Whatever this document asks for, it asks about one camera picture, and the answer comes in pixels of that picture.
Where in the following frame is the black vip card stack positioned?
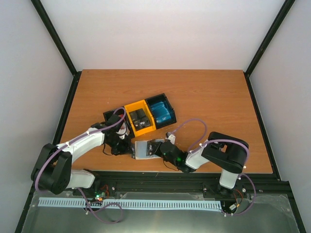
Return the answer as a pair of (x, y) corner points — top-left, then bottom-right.
(129, 108), (151, 131)

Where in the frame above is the blue card stack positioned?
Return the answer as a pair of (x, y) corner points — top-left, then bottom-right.
(150, 101), (172, 124)

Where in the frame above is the yellow plastic bin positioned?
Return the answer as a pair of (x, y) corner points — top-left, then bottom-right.
(124, 100), (156, 137)

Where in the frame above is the black aluminium table frame rail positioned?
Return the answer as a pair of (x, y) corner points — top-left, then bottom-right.
(82, 171), (294, 200)

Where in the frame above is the red white card stack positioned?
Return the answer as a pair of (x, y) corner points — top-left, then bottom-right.
(116, 118), (128, 134)

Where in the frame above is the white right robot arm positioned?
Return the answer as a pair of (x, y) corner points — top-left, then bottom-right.
(148, 132), (249, 198)

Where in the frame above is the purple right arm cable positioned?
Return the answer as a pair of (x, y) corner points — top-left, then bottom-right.
(167, 118), (257, 216)

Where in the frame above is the light blue slotted cable duct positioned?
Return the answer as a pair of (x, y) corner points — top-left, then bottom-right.
(37, 197), (222, 212)

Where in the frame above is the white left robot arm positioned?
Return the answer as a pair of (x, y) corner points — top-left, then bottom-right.
(31, 113), (126, 196)

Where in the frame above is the black bin with blue cards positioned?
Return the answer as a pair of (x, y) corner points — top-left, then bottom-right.
(145, 93), (177, 129)

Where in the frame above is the black bin with red cards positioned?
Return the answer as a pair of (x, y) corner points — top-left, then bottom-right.
(102, 107), (129, 139)

